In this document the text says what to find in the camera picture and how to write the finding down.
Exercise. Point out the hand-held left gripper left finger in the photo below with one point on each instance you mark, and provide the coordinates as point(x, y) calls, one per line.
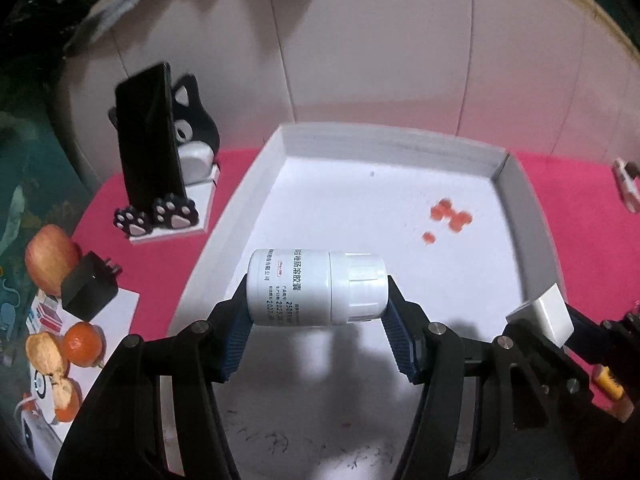
point(232, 345)

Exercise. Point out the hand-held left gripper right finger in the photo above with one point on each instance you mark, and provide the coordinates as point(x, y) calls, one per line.
point(400, 340)

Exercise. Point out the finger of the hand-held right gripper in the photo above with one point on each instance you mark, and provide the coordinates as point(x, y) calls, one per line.
point(565, 375)
point(580, 337)

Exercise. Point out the yellow lighter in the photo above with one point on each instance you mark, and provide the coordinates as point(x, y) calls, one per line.
point(607, 382)

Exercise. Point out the white charger plug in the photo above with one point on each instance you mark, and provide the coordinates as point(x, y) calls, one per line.
point(542, 315)

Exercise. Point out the white pill bottle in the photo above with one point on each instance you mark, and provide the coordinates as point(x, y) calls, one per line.
point(310, 285)

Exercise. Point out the white cardboard tray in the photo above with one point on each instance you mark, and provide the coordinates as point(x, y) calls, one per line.
point(325, 200)

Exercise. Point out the white paper sheet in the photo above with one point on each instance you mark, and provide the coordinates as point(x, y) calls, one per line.
point(122, 310)

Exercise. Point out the red tablecloth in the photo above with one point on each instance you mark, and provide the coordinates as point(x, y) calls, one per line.
point(575, 195)

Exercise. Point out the whole tangerine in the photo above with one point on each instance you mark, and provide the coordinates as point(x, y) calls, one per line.
point(82, 342)

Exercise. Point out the black charger adapter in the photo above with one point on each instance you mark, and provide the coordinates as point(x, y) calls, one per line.
point(90, 287)

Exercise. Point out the white power strip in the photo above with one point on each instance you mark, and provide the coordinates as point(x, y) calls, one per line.
point(627, 185)

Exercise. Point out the red apple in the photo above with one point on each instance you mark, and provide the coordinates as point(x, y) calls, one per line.
point(47, 257)

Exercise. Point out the black smartphone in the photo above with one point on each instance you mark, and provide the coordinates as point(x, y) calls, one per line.
point(147, 135)

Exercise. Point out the black cat phone stand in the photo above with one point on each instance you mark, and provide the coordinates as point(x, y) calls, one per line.
point(195, 115)

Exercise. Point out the teal printed cloth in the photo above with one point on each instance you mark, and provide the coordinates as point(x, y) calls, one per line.
point(20, 200)

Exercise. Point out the bamboo rail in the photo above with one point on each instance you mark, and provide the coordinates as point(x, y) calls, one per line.
point(597, 12)

